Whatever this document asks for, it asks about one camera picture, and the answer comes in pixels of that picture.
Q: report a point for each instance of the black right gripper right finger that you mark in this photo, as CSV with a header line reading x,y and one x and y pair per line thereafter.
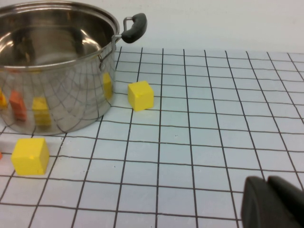
x,y
289,192

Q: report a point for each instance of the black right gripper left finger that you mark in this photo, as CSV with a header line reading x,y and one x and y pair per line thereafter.
x,y
259,206

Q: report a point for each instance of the white black-grid tablecloth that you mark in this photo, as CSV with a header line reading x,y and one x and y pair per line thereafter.
x,y
190,142

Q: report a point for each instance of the yellow cube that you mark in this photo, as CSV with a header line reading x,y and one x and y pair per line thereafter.
x,y
29,158
140,96

